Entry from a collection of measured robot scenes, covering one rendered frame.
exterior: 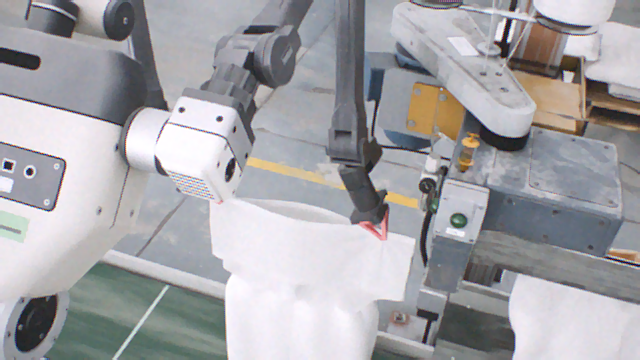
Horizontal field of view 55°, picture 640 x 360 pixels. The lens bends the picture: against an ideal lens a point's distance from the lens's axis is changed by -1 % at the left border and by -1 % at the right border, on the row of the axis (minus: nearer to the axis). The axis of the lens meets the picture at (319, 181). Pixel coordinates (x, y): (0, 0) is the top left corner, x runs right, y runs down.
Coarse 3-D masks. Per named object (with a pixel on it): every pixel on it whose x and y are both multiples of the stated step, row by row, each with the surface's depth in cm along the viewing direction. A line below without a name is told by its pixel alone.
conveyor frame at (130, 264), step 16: (112, 256) 214; (128, 256) 213; (128, 272) 216; (144, 272) 213; (160, 272) 210; (176, 272) 209; (192, 288) 210; (208, 288) 207; (224, 288) 205; (384, 336) 193; (384, 352) 197; (400, 352) 195; (416, 352) 192; (432, 352) 190
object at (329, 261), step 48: (240, 240) 152; (288, 240) 145; (336, 240) 143; (384, 240) 141; (240, 288) 155; (288, 288) 151; (336, 288) 152; (384, 288) 149; (240, 336) 163; (288, 336) 157; (336, 336) 153
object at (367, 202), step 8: (368, 184) 132; (352, 192) 133; (360, 192) 132; (368, 192) 133; (376, 192) 135; (384, 192) 138; (352, 200) 135; (360, 200) 133; (368, 200) 133; (376, 200) 134; (360, 208) 134; (368, 208) 134; (376, 208) 134; (352, 216) 135; (360, 216) 134; (368, 216) 132; (376, 216) 132; (352, 224) 135
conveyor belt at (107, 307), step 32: (96, 288) 206; (128, 288) 207; (160, 288) 208; (96, 320) 195; (128, 320) 196; (160, 320) 197; (192, 320) 198; (224, 320) 199; (64, 352) 185; (96, 352) 186; (128, 352) 187; (160, 352) 187; (192, 352) 188; (224, 352) 189
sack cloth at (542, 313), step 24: (528, 288) 136; (552, 288) 133; (576, 288) 132; (528, 312) 138; (552, 312) 136; (576, 312) 134; (600, 312) 132; (624, 312) 131; (528, 336) 138; (552, 336) 138; (576, 336) 136; (600, 336) 134; (624, 336) 133
